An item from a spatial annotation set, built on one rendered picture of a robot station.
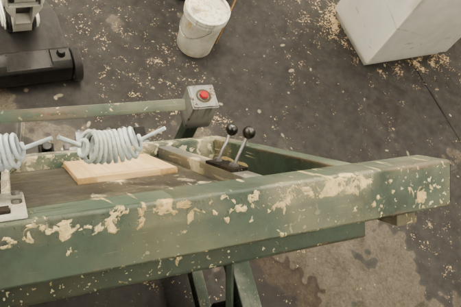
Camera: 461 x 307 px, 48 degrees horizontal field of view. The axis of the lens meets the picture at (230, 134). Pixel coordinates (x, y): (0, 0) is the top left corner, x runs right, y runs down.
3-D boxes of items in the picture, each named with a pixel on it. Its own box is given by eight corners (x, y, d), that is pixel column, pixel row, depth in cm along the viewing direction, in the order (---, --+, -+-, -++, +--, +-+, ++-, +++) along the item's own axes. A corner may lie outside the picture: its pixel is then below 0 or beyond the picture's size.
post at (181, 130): (164, 179, 302) (197, 111, 241) (167, 188, 299) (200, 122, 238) (154, 180, 300) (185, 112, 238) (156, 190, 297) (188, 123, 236)
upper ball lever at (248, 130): (234, 171, 148) (254, 128, 149) (240, 173, 144) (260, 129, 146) (223, 166, 146) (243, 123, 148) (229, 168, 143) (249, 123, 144)
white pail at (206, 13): (208, 25, 372) (228, -24, 334) (223, 58, 361) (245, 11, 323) (167, 29, 359) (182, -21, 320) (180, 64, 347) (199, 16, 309)
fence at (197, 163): (170, 155, 210) (169, 145, 210) (289, 200, 123) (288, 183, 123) (158, 156, 208) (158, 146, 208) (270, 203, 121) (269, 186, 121)
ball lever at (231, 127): (219, 166, 159) (237, 126, 160) (223, 167, 155) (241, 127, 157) (208, 160, 157) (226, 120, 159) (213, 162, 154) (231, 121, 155)
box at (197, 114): (202, 105, 243) (213, 83, 228) (208, 127, 238) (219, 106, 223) (178, 107, 238) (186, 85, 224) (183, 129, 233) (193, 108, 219)
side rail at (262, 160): (228, 163, 221) (226, 137, 219) (417, 223, 120) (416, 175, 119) (215, 164, 218) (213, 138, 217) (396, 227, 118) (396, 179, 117)
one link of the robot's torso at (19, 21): (-2, 13, 296) (-3, -31, 253) (35, 10, 304) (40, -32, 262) (3, 38, 293) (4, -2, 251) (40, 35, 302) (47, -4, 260)
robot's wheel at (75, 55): (66, 61, 321) (68, 40, 305) (74, 60, 323) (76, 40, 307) (74, 88, 314) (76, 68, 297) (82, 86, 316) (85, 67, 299)
